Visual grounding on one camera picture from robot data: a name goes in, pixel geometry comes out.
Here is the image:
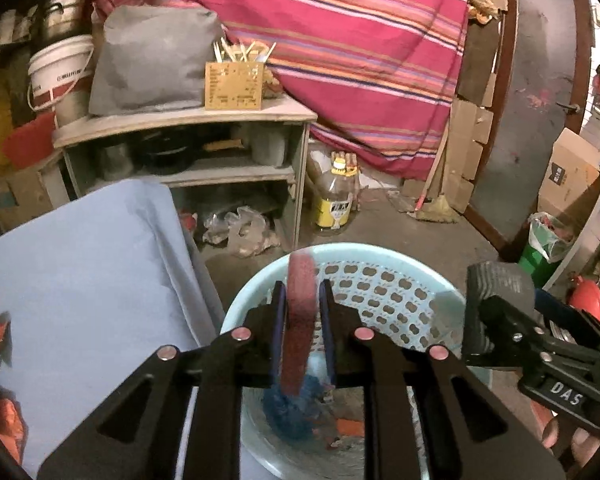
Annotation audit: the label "black pot in cabinet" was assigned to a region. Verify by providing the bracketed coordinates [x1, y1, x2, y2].
[140, 130, 196, 173]

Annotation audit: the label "steel cooking pot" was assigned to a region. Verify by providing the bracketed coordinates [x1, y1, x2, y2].
[37, 0, 98, 46]

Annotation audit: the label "cardboard panels on wall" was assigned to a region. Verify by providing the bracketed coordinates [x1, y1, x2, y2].
[440, 25, 501, 213]

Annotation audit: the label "low wooden cabinet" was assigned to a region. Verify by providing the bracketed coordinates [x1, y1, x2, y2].
[52, 92, 318, 253]

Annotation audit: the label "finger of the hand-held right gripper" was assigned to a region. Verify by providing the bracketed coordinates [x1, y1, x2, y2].
[532, 291, 600, 358]
[477, 295, 563, 376]

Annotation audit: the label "maroon scouring sponge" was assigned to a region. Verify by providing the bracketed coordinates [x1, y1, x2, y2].
[278, 250, 319, 398]

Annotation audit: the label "white plastic bucket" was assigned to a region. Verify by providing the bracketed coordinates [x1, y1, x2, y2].
[27, 35, 96, 113]

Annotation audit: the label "steel pot in cabinet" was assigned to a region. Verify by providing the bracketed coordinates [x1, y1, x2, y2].
[97, 140, 133, 181]

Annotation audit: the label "bundle of chopsticks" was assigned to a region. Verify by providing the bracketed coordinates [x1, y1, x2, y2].
[212, 37, 278, 66]

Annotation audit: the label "crumpled clear plastic bags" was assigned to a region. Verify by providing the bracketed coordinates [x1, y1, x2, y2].
[202, 205, 281, 258]

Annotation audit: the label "red round object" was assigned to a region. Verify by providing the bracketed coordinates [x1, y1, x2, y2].
[565, 275, 600, 323]

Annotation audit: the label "small orange wrapper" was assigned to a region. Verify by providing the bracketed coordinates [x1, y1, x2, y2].
[337, 417, 366, 438]

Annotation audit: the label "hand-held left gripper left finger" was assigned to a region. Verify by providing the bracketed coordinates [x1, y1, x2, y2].
[37, 280, 287, 480]

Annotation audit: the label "yellow utensil holder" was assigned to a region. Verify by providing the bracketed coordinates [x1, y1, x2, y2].
[204, 61, 267, 111]

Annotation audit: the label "brown cardboard box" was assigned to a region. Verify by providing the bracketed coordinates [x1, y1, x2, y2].
[537, 127, 600, 221]

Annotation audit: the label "plastic bottle yellow label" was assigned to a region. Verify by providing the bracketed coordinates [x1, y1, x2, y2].
[314, 156, 358, 233]

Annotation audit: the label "green bin with bag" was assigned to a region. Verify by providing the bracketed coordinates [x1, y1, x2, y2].
[517, 211, 576, 288]

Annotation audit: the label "red striped cloth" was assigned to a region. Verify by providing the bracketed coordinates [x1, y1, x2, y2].
[90, 0, 476, 181]

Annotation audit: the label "grey container in cabinet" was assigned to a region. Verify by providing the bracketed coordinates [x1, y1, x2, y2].
[250, 125, 287, 167]

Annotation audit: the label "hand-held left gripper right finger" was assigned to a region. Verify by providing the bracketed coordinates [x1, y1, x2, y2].
[319, 280, 566, 480]

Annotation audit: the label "orange snack wrapper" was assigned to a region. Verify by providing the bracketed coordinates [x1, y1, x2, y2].
[0, 390, 28, 463]

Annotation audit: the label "grey felt bag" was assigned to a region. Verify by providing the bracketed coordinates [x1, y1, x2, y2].
[88, 5, 226, 116]

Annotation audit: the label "light blue tablecloth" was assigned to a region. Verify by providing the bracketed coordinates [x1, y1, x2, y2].
[0, 180, 226, 480]

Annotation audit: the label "light blue plastic basket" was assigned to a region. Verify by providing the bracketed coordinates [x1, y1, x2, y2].
[220, 242, 486, 480]

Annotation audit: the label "straw broom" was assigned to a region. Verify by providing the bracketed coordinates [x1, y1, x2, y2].
[407, 125, 458, 223]

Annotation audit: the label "blue plastic bag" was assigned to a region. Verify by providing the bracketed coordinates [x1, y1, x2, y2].
[261, 375, 326, 443]

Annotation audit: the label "dark wooden door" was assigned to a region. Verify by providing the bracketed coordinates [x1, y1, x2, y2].
[462, 0, 598, 261]

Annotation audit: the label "person's right hand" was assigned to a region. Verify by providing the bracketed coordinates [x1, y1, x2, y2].
[540, 405, 600, 467]

